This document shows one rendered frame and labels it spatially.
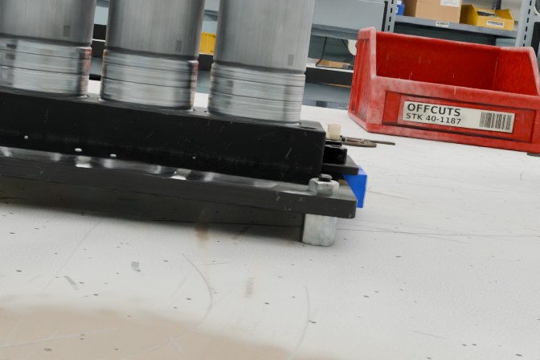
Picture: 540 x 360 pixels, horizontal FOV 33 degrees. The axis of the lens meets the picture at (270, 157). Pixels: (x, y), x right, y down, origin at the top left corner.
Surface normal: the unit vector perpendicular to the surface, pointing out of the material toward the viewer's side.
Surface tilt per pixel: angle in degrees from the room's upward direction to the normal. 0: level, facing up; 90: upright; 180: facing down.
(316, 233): 90
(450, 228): 0
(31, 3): 90
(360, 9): 90
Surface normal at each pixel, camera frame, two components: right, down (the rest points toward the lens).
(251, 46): -0.21, 0.09
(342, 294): 0.12, -0.99
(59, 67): 0.54, 0.17
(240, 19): -0.46, 0.05
